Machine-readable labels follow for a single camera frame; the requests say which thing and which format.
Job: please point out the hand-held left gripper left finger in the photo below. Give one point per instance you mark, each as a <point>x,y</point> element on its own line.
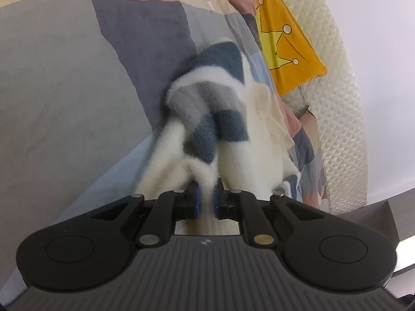
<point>196,202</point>

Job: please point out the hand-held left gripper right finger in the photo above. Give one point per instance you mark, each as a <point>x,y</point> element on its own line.
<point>216,202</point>

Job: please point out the white blue fleece blanket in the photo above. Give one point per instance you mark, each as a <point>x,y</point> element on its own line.
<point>259,152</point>

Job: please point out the cream quilted headboard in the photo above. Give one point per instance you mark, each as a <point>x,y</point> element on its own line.
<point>340,103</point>

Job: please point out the patchwork bed cover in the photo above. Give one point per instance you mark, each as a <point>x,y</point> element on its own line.
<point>64,103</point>

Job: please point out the yellow crown print pillow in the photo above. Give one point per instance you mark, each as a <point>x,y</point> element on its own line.
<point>288,48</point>

